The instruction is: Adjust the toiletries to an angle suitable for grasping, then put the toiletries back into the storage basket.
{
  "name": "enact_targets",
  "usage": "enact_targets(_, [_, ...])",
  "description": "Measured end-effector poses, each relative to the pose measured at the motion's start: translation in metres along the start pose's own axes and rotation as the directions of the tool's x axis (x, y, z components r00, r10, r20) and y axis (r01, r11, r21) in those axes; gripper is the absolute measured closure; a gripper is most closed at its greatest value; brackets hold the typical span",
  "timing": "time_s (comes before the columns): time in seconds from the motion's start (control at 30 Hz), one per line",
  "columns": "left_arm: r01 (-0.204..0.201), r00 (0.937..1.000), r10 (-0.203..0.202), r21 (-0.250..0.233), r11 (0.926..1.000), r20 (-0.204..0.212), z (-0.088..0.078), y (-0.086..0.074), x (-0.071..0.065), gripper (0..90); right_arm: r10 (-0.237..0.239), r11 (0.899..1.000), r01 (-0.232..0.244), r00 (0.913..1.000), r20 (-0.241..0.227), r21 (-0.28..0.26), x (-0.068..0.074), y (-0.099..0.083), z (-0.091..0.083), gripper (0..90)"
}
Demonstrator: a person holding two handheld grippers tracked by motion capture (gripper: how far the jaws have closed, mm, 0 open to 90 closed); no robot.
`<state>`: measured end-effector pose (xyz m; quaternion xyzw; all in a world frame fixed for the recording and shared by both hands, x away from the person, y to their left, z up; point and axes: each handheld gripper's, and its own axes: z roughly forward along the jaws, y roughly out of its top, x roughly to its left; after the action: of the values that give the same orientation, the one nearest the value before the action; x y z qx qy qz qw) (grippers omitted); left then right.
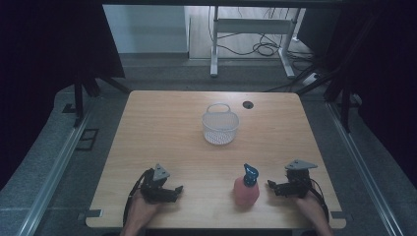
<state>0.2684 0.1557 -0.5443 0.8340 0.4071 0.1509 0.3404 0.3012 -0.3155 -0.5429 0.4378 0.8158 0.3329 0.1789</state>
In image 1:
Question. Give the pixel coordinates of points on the white metal desk frame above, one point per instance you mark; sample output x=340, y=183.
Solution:
x=252, y=26

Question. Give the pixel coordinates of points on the pink spray bottle blue trigger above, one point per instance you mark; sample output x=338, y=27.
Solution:
x=246, y=193

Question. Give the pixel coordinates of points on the white plastic mesh basket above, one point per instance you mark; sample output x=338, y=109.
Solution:
x=220, y=129

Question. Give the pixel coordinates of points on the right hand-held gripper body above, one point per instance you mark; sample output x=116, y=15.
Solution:
x=299, y=182

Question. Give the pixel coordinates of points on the white power strip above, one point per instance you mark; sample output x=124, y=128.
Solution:
x=310, y=79

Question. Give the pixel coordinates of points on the grey metal floor rail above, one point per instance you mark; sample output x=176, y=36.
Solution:
x=55, y=167
x=364, y=167

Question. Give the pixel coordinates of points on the black round table grommet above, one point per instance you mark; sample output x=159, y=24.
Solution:
x=248, y=105

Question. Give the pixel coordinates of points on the person's left hand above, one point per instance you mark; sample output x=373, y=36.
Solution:
x=142, y=208

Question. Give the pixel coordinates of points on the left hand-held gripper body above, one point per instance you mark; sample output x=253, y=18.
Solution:
x=154, y=188

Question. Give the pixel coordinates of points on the person's right hand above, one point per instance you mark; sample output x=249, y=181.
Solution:
x=308, y=208

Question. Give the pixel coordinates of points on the black metal stand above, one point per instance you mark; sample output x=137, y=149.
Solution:
x=345, y=105
x=78, y=101

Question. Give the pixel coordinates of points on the dark curtain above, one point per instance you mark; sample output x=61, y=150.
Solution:
x=49, y=65
x=377, y=65

